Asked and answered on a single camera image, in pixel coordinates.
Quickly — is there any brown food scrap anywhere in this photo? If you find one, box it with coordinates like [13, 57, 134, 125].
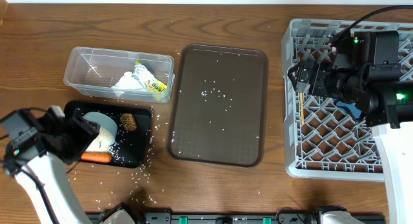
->
[120, 113, 137, 131]

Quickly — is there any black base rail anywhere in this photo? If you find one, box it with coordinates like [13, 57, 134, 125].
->
[86, 203, 387, 224]

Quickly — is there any orange carrot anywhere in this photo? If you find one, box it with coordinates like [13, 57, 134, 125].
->
[81, 152, 112, 164]

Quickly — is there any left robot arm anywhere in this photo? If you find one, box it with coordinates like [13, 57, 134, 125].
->
[1, 105, 100, 223]

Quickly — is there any white rice pile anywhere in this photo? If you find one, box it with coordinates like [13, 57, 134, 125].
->
[86, 127, 115, 153]

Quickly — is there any clear plastic bin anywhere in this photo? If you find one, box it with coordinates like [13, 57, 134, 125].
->
[63, 46, 174, 103]

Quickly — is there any grey dishwasher rack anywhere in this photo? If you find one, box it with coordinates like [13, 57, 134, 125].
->
[281, 19, 412, 182]

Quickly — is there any wooden chopstick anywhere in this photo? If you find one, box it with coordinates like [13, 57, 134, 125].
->
[299, 92, 305, 126]

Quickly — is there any light blue rice bowl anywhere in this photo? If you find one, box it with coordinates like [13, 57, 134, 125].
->
[83, 112, 117, 140]

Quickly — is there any green yellow snack wrapper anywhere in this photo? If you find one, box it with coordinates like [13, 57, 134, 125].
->
[132, 61, 167, 93]

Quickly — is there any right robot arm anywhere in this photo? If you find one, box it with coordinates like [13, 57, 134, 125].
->
[287, 30, 412, 223]

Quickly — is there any white napkin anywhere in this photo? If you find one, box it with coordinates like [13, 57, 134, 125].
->
[112, 72, 146, 97]

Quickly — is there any black waste tray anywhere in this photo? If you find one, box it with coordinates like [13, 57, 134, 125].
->
[64, 101, 151, 168]

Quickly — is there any brown serving tray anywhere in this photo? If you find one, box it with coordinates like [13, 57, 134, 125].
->
[166, 44, 268, 168]

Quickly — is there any dark blue plate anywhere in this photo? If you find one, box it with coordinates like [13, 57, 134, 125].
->
[333, 99, 365, 121]

